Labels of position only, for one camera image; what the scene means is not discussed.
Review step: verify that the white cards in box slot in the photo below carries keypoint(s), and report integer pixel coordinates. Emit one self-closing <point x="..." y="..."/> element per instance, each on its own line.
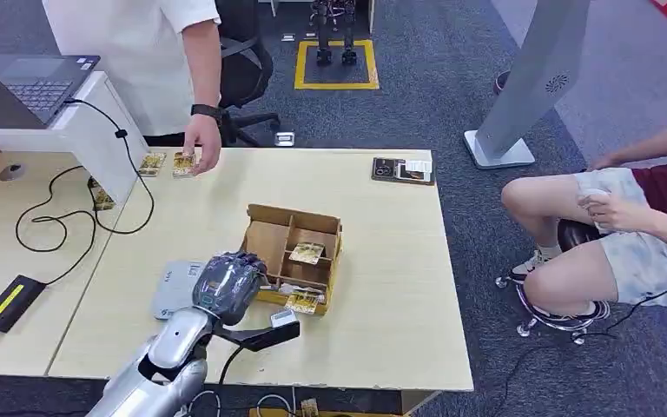
<point x="313" y="294"/>

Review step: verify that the yellow wooden board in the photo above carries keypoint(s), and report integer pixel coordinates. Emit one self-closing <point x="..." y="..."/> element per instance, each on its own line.
<point x="339" y="413"/>

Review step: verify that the black robot legs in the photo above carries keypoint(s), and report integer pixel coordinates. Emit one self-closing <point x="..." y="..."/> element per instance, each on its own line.
<point x="324" y="34"/>

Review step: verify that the white card on black tray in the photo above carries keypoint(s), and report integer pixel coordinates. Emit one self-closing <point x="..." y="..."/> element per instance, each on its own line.
<point x="418" y="166"/>

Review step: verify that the yellow card standing in compartment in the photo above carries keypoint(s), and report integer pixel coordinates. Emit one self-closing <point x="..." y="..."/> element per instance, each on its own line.
<point x="307" y="253"/>

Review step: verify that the yellow cards beside white stand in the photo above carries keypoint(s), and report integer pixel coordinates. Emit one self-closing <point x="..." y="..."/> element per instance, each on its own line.
<point x="103" y="198"/>

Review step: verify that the black wristwatch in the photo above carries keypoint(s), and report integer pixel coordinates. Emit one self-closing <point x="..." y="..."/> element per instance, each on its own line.
<point x="207" y="111"/>

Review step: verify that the grey laptop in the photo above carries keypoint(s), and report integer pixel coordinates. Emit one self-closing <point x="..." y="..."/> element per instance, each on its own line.
<point x="37" y="86"/>

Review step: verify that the flat grey pad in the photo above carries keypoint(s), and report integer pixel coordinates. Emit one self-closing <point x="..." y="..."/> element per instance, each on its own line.
<point x="172" y="288"/>

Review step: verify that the grey kiosk stand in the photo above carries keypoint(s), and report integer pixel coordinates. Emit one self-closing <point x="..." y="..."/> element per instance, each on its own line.
<point x="532" y="75"/>

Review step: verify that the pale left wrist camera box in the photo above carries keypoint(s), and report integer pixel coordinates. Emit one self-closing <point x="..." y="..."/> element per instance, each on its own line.
<point x="283" y="319"/>

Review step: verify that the black power adapter yellow label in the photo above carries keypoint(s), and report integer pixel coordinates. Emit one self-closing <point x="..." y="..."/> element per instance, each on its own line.
<point x="11" y="304"/>

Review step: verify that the white stand box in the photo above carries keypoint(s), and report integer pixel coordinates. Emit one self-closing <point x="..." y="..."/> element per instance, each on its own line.
<point x="97" y="132"/>

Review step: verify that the yellow card leaning on box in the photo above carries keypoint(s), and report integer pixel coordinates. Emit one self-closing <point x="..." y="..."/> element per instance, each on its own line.
<point x="302" y="303"/>

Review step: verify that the small silver floor device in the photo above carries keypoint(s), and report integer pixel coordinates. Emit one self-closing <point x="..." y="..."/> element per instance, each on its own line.
<point x="284" y="139"/>

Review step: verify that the black office chair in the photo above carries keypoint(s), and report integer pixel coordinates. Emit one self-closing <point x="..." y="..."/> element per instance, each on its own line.
<point x="247" y="69"/>

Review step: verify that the small grey floor plate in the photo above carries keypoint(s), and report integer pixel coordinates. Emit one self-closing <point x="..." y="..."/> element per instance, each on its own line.
<point x="288" y="38"/>

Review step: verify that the black stool with casters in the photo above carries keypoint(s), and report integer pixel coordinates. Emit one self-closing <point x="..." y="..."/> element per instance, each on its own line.
<point x="575" y="231"/>

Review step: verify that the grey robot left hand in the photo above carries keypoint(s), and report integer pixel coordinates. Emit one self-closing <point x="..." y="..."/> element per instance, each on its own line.
<point x="227" y="288"/>

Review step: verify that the wooden card box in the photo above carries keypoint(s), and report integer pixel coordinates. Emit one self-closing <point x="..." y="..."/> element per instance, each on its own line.
<point x="264" y="244"/>

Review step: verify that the person's right hand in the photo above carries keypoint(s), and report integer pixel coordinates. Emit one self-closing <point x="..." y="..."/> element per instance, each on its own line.
<point x="607" y="162"/>

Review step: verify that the person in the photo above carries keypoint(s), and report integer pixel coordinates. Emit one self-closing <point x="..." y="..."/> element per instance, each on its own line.
<point x="126" y="57"/>
<point x="644" y="270"/>

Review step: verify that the person's left hand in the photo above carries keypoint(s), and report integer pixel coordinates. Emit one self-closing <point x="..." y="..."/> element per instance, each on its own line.
<point x="207" y="141"/>
<point x="618" y="214"/>

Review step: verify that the black round floor object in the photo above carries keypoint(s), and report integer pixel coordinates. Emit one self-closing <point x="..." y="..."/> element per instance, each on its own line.
<point x="500" y="83"/>

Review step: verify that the yellow floor tape square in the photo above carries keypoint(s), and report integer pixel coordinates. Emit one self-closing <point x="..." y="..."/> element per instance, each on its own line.
<point x="336" y="86"/>

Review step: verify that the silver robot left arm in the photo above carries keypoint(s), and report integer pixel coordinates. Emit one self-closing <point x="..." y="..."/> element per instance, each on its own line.
<point x="178" y="339"/>

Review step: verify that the black tray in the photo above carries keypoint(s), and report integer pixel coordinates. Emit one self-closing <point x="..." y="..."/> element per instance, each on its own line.
<point x="384" y="170"/>

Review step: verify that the round grey desk grommet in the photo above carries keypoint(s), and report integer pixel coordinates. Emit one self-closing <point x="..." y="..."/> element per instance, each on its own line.
<point x="12" y="172"/>

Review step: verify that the single yellow card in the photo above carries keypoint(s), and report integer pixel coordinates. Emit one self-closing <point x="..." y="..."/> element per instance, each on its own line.
<point x="183" y="162"/>

